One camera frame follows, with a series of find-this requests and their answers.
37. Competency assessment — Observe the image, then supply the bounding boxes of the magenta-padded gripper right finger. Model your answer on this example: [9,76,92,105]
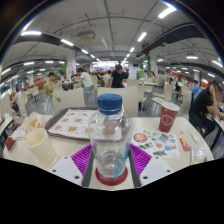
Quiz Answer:
[128,143,175,188]

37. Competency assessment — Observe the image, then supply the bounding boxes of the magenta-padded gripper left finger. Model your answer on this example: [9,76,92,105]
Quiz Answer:
[48,143,96,188]

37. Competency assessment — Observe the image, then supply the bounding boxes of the clear blue-capped water bottle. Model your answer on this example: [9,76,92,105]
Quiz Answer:
[88,93,134,183]

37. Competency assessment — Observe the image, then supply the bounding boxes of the colourful sticker sheet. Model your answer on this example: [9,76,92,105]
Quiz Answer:
[130,128,181,160]

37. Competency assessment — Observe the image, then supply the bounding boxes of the cream paper cup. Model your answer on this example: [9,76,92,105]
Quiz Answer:
[24,127,58,167]

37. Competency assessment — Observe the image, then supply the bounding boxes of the small red white packet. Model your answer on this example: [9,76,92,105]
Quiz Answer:
[178,137,192,152]

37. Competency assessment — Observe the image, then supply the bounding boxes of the printed paper tray liner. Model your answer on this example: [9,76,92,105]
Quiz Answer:
[48,108,98,139]

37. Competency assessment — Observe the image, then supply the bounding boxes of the clear plastic packet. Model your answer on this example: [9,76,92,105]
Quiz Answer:
[189,145,208,165]

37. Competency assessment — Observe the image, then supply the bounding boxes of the dark brown food tray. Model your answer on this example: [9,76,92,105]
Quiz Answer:
[44,106,99,141]

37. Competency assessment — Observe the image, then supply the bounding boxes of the red paper cup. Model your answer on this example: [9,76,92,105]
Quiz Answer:
[158,101,181,134]

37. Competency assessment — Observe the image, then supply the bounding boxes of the clear plastic food bag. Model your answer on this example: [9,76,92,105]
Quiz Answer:
[11,111,46,141]

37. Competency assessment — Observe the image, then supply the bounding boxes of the dark red small box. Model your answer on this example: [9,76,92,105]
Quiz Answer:
[5,135,17,152]

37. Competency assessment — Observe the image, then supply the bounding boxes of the beige neighbouring table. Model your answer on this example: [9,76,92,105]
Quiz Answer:
[0,113,14,158]

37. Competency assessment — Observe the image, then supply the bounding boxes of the person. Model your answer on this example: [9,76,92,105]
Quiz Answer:
[11,87,23,113]
[76,67,94,93]
[190,79,200,98]
[188,79,223,138]
[108,64,129,89]
[136,64,146,80]
[44,71,56,98]

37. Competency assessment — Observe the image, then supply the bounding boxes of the ceiling air conditioner unit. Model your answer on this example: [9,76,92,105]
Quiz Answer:
[76,30,97,42]

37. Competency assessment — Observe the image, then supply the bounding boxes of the ceiling strip lights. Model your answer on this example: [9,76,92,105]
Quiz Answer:
[0,4,224,84]

